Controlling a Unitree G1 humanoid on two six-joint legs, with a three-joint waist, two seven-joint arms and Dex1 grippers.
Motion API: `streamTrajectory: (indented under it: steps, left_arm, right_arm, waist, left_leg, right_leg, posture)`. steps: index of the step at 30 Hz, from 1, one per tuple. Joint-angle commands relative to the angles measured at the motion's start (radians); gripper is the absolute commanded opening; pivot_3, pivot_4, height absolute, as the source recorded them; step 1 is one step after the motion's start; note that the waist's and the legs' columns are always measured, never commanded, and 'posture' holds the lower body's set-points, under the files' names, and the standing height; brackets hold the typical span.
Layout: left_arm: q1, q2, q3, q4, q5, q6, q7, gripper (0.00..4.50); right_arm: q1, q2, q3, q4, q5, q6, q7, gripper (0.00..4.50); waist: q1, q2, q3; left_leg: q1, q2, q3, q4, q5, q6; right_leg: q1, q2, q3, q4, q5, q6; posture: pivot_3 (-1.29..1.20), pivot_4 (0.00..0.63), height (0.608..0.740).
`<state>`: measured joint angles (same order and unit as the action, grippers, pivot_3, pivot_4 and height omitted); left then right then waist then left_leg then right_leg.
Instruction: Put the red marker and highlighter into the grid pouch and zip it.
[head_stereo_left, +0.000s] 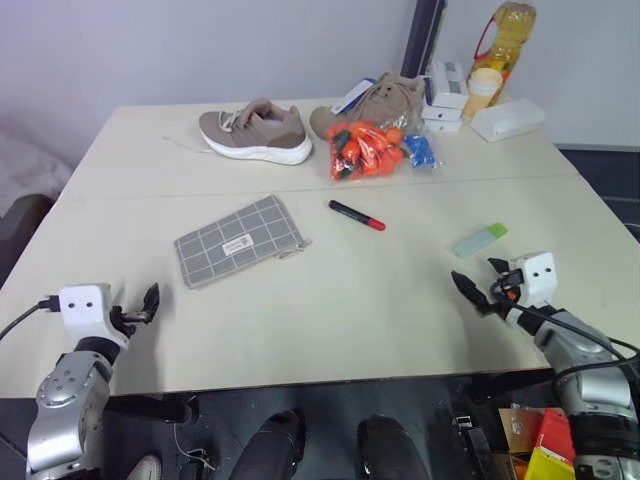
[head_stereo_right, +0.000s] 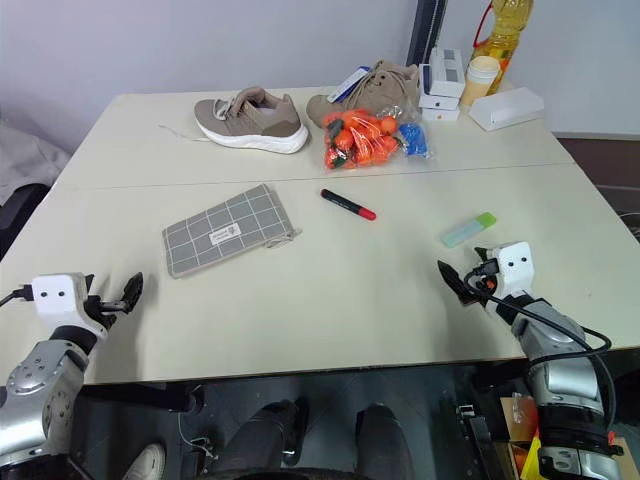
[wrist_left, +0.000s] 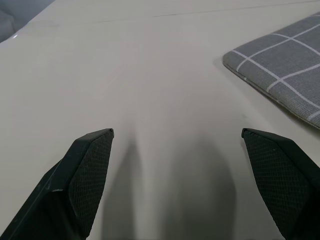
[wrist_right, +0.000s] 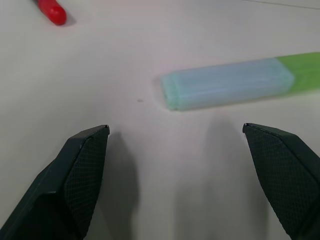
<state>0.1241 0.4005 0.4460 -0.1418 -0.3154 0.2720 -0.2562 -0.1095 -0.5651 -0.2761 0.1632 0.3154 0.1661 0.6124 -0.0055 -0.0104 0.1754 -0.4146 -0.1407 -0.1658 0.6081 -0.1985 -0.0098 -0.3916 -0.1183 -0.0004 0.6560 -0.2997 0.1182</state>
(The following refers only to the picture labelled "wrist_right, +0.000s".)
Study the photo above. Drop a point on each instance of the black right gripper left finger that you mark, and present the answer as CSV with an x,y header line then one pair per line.
x,y
62,185

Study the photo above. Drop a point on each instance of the green highlighter with translucent cap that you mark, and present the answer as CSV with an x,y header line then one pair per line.
x,y
232,83

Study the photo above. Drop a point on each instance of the red marker pen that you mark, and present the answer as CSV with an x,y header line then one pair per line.
x,y
52,10

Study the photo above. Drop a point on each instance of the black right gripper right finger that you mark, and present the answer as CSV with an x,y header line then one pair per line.
x,y
287,172

